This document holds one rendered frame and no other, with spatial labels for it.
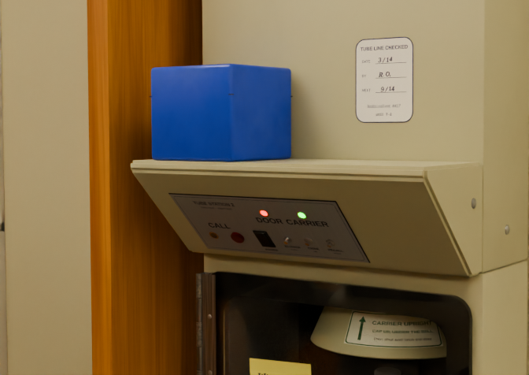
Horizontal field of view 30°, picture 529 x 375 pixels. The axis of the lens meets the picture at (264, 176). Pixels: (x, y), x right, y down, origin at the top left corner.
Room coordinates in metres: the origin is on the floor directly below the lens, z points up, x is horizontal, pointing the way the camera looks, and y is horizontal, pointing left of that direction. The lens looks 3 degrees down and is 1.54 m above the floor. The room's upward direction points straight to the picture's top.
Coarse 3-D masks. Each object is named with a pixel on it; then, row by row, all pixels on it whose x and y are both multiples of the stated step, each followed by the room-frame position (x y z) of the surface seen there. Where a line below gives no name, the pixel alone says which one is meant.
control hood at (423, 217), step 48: (192, 192) 0.95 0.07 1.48; (240, 192) 0.91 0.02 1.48; (288, 192) 0.88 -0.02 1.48; (336, 192) 0.84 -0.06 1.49; (384, 192) 0.82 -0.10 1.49; (432, 192) 0.79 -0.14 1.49; (480, 192) 0.87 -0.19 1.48; (192, 240) 1.02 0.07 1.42; (384, 240) 0.87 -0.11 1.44; (432, 240) 0.84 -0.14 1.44; (480, 240) 0.87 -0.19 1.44
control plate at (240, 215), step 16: (192, 208) 0.97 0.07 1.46; (208, 208) 0.95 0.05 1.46; (224, 208) 0.94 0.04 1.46; (240, 208) 0.93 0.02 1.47; (256, 208) 0.92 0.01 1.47; (272, 208) 0.90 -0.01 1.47; (288, 208) 0.89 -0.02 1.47; (304, 208) 0.88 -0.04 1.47; (320, 208) 0.87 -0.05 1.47; (336, 208) 0.86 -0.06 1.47; (192, 224) 0.99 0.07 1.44; (208, 224) 0.97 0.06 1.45; (224, 224) 0.96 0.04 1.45; (240, 224) 0.95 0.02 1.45; (256, 224) 0.94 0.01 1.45; (272, 224) 0.92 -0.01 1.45; (288, 224) 0.91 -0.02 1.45; (304, 224) 0.90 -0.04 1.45; (320, 224) 0.89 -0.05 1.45; (336, 224) 0.88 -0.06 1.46; (208, 240) 1.00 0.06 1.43; (224, 240) 0.99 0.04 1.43; (256, 240) 0.96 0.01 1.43; (272, 240) 0.95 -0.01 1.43; (304, 240) 0.92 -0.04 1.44; (320, 240) 0.91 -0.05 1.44; (336, 240) 0.90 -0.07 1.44; (352, 240) 0.89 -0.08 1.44; (304, 256) 0.94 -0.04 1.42; (320, 256) 0.93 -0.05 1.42; (336, 256) 0.92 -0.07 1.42; (352, 256) 0.91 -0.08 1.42
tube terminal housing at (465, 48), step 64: (256, 0) 1.02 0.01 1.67; (320, 0) 0.97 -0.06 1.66; (384, 0) 0.93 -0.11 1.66; (448, 0) 0.89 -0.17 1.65; (512, 0) 0.93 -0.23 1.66; (256, 64) 1.02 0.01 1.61; (320, 64) 0.97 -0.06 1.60; (448, 64) 0.89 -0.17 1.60; (512, 64) 0.93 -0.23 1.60; (320, 128) 0.97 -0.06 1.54; (384, 128) 0.93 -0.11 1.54; (448, 128) 0.89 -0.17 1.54; (512, 128) 0.93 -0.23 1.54; (512, 192) 0.93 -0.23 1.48; (512, 256) 0.93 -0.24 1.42; (512, 320) 0.93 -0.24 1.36
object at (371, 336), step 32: (224, 288) 1.03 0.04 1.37; (256, 288) 1.00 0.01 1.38; (288, 288) 0.98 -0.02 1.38; (320, 288) 0.96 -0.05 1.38; (352, 288) 0.94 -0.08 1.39; (384, 288) 0.92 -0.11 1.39; (224, 320) 1.03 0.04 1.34; (256, 320) 1.00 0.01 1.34; (288, 320) 0.98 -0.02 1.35; (320, 320) 0.96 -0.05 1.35; (352, 320) 0.94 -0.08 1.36; (384, 320) 0.92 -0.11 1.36; (416, 320) 0.90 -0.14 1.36; (448, 320) 0.88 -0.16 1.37; (224, 352) 1.03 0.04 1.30; (256, 352) 1.00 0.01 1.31; (288, 352) 0.98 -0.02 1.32; (320, 352) 0.96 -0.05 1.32; (352, 352) 0.94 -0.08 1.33; (384, 352) 0.92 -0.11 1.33; (416, 352) 0.90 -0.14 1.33; (448, 352) 0.88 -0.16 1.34
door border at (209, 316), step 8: (208, 280) 1.04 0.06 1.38; (208, 288) 1.04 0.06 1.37; (208, 296) 1.04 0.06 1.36; (200, 304) 1.04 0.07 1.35; (208, 304) 1.04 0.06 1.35; (200, 312) 1.04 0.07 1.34; (208, 312) 1.04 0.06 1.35; (200, 320) 1.04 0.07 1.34; (208, 320) 1.04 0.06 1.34; (208, 328) 1.04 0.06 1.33; (208, 336) 1.04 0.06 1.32; (208, 344) 1.04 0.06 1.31; (200, 352) 1.04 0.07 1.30; (208, 352) 1.04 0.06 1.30; (200, 360) 1.04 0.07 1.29; (208, 360) 1.04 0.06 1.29; (200, 368) 1.04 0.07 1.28; (208, 368) 1.04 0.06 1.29
